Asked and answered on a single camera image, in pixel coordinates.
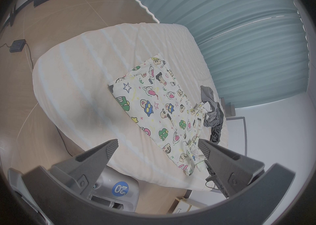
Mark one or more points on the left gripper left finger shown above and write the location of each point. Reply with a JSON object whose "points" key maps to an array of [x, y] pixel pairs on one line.
{"points": [[93, 162]]}

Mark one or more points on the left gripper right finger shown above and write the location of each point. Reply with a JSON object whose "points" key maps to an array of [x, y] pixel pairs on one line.
{"points": [[232, 167]]}

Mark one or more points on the white printed pyjama top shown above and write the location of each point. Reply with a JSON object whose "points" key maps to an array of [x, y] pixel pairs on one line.
{"points": [[153, 100]]}

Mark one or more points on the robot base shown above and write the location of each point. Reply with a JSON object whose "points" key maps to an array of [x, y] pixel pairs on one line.
{"points": [[108, 177]]}

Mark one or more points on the bed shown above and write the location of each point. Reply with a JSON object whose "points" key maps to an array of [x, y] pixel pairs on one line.
{"points": [[86, 83]]}

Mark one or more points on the black garment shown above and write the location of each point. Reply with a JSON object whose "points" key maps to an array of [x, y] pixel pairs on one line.
{"points": [[216, 132]]}

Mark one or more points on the dark grey garment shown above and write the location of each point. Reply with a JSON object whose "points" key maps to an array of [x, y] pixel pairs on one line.
{"points": [[214, 117]]}

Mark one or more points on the grey bedside table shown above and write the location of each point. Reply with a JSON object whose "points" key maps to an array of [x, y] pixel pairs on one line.
{"points": [[230, 110]]}

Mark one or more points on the cream small cabinet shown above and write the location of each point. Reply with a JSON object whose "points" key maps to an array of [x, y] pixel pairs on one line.
{"points": [[187, 203]]}

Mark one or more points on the black power adapter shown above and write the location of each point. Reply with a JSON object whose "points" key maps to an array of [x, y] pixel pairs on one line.
{"points": [[17, 46]]}

